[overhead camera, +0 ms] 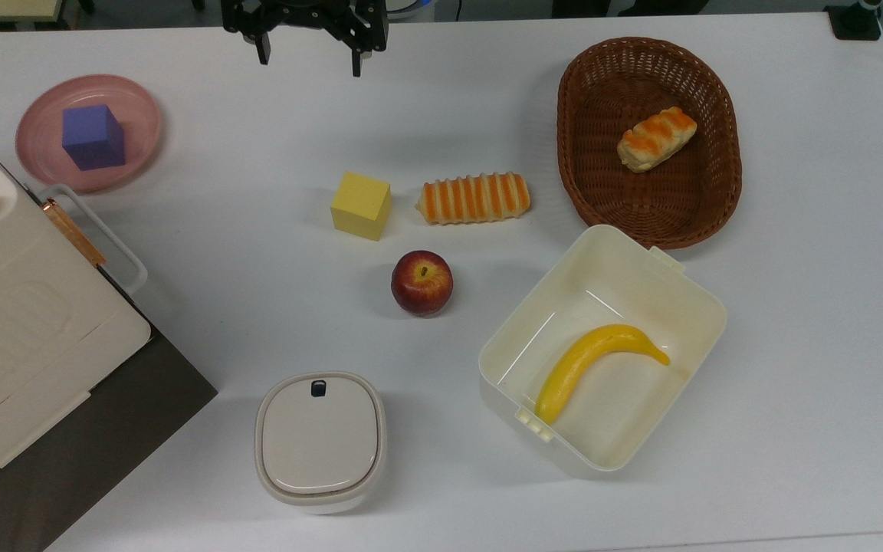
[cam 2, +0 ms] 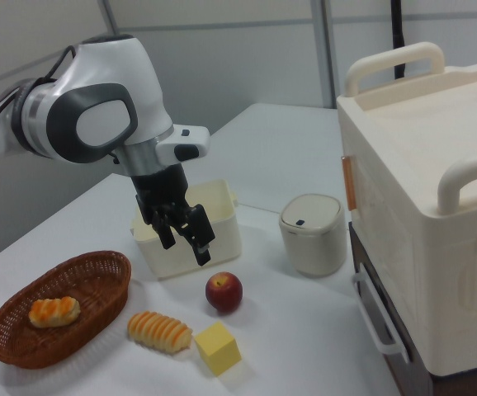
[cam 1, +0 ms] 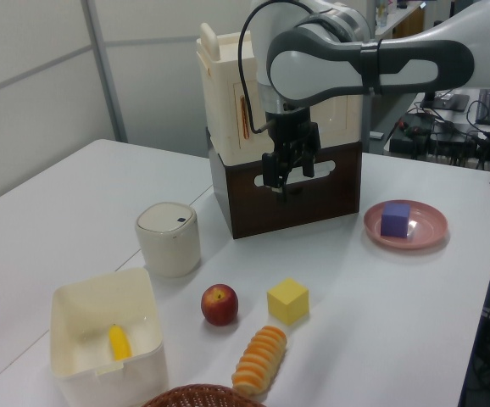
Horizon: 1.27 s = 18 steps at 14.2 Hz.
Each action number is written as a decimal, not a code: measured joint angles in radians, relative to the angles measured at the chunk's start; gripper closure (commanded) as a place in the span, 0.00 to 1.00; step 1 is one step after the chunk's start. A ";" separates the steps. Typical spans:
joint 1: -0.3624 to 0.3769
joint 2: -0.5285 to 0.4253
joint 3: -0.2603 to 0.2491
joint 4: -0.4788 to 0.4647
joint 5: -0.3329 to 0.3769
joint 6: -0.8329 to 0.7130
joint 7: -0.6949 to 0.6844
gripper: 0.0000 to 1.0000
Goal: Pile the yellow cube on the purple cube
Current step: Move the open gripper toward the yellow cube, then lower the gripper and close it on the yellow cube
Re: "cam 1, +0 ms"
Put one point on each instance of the yellow toy banana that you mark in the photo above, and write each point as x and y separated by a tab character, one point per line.
120	344

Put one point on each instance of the orange striped toy bread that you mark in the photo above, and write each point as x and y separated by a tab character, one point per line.
260	360

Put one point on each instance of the yellow cube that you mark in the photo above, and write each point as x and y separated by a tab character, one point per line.
287	302

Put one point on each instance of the dark brown drawer box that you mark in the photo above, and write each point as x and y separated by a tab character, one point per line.
313	199

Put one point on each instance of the black monitor stand base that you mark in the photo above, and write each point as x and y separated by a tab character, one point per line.
446	102

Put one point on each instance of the white grey Franka robot arm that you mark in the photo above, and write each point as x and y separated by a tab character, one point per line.
342	55

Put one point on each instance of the cream open plastic bin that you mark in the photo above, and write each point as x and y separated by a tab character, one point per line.
101	330

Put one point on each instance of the pink plate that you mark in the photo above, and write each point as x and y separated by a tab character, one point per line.
429	235

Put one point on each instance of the red apple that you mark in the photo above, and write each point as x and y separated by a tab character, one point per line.
219	305

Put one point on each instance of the purple cube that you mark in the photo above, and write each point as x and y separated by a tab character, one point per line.
394	220

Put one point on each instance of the cream plastic toy cabinet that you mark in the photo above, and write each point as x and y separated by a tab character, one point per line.
221	106

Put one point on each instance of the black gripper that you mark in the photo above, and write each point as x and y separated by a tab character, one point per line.
291	129

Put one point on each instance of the cream round lidded canister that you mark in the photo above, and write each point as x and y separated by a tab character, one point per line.
168	241

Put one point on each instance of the brown wicker basket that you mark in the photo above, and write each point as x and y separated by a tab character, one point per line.
202	397

